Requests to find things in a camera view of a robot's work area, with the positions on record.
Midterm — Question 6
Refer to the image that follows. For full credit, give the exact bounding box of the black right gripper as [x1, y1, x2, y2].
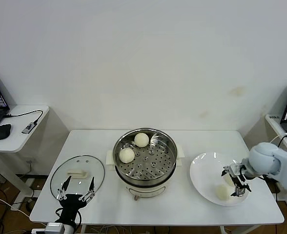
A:
[230, 173, 252, 197]

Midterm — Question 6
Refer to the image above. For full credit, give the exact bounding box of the small grey USB hub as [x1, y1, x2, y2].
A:
[21, 121, 37, 134]

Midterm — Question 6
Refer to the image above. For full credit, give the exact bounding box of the large white plate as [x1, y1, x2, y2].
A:
[189, 152, 249, 207]

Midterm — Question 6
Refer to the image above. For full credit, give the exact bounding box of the glass lid cream handle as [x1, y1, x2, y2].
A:
[50, 155, 106, 201]

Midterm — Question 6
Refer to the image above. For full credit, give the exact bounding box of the white steamed baozi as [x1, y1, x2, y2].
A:
[223, 174, 237, 188]
[214, 184, 231, 201]
[134, 133, 150, 148]
[119, 148, 136, 163]

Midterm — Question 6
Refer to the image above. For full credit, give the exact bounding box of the white laptop cable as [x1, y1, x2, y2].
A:
[270, 133, 287, 147]

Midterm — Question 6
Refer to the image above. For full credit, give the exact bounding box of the white side table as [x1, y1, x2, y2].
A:
[265, 113, 287, 215]
[0, 104, 51, 210]

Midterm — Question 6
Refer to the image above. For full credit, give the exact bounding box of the cream electric cooking pot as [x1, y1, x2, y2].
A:
[106, 143, 185, 202]

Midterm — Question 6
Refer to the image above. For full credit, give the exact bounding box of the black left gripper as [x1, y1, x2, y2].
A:
[57, 176, 96, 222]

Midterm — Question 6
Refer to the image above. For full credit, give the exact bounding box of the perforated steel steamer basket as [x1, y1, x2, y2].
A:
[113, 127, 178, 180]

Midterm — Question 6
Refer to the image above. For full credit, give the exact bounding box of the black laptop power cable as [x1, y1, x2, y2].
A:
[276, 135, 287, 153]

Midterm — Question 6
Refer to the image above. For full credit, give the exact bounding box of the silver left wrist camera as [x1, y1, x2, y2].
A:
[45, 222, 65, 234]

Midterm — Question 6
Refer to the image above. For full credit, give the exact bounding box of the black computer mouse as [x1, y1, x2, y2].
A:
[0, 123, 13, 140]

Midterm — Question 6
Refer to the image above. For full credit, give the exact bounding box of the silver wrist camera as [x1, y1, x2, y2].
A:
[45, 222, 65, 234]
[224, 163, 242, 176]

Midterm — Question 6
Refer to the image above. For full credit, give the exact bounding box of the black USB hub cable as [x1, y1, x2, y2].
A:
[3, 109, 44, 125]

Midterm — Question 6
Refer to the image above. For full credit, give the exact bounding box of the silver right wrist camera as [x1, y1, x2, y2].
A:
[224, 163, 242, 176]

